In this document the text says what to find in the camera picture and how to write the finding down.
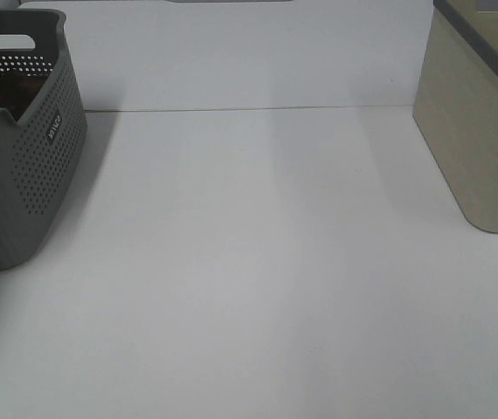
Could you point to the beige bin with grey rim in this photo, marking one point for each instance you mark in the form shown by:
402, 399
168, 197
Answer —
456, 104

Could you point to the grey perforated laundry basket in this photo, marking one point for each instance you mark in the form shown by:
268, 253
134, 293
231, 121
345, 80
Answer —
40, 152

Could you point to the brown towel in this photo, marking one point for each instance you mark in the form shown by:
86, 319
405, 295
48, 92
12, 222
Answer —
17, 93

